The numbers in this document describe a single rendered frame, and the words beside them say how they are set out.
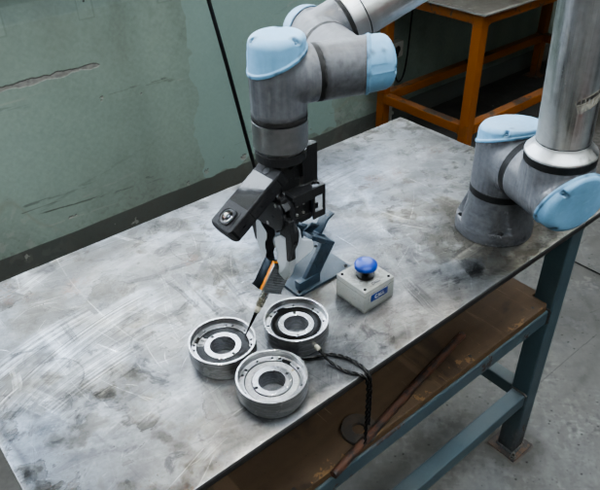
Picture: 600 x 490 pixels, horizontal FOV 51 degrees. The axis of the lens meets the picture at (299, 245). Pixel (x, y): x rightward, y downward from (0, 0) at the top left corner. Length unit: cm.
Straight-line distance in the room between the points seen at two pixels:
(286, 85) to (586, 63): 45
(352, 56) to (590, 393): 158
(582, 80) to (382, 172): 59
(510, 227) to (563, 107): 30
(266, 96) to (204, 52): 191
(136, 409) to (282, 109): 48
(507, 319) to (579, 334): 89
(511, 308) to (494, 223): 33
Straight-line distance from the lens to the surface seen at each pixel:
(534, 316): 154
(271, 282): 96
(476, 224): 127
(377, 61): 84
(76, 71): 247
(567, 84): 104
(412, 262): 121
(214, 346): 102
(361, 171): 150
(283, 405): 91
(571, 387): 219
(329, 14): 95
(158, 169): 275
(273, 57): 79
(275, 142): 83
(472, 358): 140
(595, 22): 101
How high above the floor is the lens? 153
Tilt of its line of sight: 36 degrees down
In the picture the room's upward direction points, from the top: 2 degrees counter-clockwise
